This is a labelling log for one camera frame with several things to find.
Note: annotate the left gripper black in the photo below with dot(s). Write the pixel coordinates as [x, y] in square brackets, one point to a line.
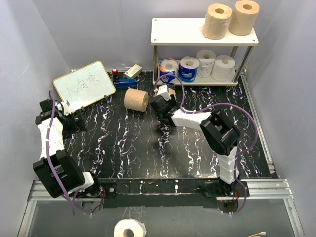
[77, 126]

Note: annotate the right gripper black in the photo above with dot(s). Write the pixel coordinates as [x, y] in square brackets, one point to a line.
[171, 101]

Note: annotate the brown roll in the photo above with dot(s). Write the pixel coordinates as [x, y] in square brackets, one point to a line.
[217, 21]
[136, 100]
[170, 91]
[243, 17]

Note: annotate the light blue roll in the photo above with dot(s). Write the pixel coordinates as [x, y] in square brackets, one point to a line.
[168, 68]

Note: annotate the blue Tempo roll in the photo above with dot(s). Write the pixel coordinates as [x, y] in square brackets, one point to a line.
[188, 68]

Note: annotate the white patterned paper roll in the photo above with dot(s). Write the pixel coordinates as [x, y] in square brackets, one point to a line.
[206, 62]

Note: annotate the plain white paper roll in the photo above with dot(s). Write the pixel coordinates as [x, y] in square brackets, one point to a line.
[223, 69]

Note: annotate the brown roll front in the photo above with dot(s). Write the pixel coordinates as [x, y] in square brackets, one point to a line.
[243, 17]
[217, 21]

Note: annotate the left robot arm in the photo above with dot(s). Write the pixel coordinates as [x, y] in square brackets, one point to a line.
[56, 169]

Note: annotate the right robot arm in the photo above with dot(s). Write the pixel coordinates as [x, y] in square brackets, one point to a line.
[220, 132]

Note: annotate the white green small box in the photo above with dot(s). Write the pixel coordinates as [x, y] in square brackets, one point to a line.
[133, 72]

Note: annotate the blue stapler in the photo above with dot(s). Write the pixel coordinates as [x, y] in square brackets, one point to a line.
[125, 83]

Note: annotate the red emergency stop button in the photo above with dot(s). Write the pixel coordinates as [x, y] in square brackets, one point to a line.
[115, 72]

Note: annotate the white roll on floor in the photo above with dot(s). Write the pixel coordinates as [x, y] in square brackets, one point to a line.
[123, 227]

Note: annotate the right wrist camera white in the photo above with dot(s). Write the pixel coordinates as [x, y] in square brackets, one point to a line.
[164, 92]

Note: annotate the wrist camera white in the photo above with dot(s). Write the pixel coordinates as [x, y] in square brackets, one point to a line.
[164, 92]
[63, 108]

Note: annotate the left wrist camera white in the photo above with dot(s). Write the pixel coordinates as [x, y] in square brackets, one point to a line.
[63, 108]

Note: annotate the small whiteboard wooden frame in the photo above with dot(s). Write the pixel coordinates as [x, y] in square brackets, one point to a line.
[85, 86]

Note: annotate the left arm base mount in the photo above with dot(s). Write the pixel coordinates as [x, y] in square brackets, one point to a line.
[102, 190]

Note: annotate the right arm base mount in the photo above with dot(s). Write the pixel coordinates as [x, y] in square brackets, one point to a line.
[219, 189]

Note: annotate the aluminium rail frame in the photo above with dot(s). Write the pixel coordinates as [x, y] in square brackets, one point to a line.
[270, 203]

